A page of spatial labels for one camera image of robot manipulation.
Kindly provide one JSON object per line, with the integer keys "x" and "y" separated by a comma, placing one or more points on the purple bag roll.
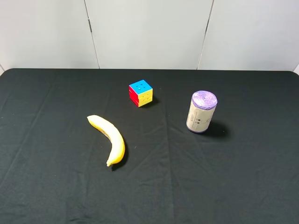
{"x": 202, "y": 107}

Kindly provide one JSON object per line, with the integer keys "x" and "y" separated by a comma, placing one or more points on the multicoloured puzzle cube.
{"x": 140, "y": 93}

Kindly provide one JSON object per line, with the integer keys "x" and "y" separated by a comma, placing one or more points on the yellow banana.
{"x": 111, "y": 132}

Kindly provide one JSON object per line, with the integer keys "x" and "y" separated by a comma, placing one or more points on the black tablecloth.
{"x": 244, "y": 169}

